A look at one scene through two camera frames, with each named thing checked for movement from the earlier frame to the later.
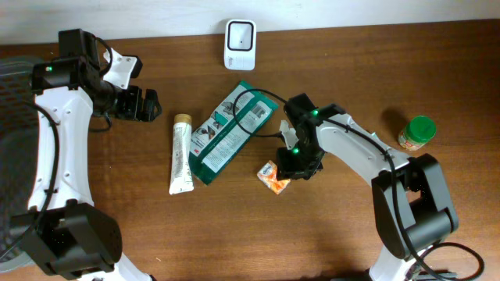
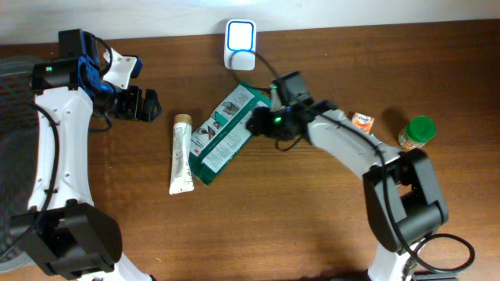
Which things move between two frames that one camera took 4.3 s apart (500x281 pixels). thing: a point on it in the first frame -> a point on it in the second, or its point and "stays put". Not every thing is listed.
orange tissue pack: [268, 175] -> [362, 122]
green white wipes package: [233, 125] stays put
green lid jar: [419, 131] stays put
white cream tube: [181, 176] stays put
